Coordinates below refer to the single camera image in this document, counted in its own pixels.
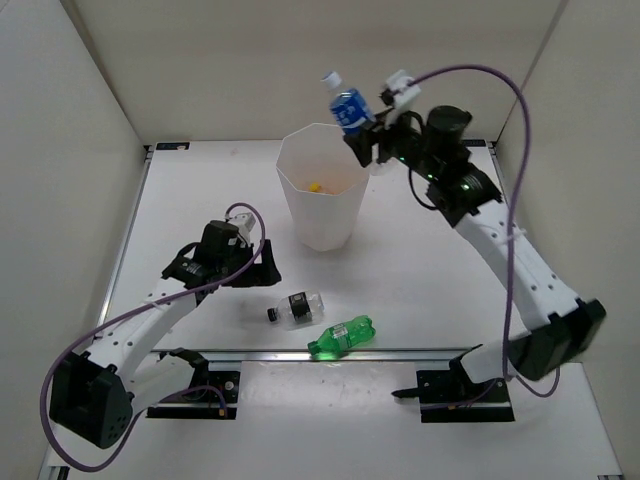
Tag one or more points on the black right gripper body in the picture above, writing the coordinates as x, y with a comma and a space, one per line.
409, 147

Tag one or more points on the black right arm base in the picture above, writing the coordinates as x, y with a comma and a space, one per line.
449, 396

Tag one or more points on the white octagonal plastic bin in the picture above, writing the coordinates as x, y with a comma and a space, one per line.
322, 222

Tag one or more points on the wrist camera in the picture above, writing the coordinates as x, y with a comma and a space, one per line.
399, 94
244, 222

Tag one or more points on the green plastic bottle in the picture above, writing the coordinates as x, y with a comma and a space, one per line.
343, 337

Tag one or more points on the table corner label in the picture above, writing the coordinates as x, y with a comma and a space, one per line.
172, 146
474, 143

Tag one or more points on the clear bottle blue label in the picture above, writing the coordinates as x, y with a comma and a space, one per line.
350, 109

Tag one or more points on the left table corner label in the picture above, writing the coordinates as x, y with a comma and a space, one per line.
172, 146

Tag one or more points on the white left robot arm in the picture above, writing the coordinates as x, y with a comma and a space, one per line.
97, 392

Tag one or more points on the clear bottle black label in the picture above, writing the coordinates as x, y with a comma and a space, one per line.
298, 310

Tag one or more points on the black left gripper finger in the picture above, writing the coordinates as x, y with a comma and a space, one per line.
249, 279
265, 272

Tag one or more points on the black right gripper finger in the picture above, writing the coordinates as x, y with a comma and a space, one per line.
371, 132
364, 145

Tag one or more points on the orange juice bottle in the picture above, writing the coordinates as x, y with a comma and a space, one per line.
335, 183

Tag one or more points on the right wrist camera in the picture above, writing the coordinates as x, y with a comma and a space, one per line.
399, 94

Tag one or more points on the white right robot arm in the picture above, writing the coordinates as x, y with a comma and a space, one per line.
559, 324

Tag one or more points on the right table corner label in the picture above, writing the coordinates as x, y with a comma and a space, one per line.
474, 143

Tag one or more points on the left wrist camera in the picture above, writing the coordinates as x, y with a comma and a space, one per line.
244, 222

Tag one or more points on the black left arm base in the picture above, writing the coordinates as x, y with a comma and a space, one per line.
213, 395

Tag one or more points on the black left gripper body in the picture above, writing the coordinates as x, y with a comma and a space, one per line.
241, 255

